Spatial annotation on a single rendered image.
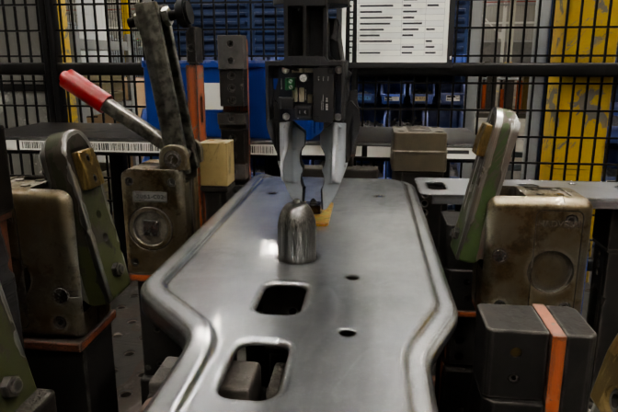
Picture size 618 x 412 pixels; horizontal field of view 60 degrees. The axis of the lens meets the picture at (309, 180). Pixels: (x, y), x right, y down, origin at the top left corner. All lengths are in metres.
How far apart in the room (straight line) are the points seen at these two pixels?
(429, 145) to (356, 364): 0.53
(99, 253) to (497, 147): 0.33
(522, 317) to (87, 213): 0.31
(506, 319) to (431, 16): 0.79
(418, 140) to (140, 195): 0.40
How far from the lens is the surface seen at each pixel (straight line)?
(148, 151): 0.96
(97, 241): 0.43
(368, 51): 1.09
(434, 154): 0.79
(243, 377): 0.32
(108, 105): 0.60
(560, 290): 0.53
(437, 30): 1.10
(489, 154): 0.49
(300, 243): 0.43
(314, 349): 0.32
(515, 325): 0.39
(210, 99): 0.94
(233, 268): 0.43
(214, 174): 0.64
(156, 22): 0.57
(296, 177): 0.55
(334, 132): 0.52
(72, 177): 0.41
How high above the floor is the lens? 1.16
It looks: 13 degrees down
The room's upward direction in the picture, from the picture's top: straight up
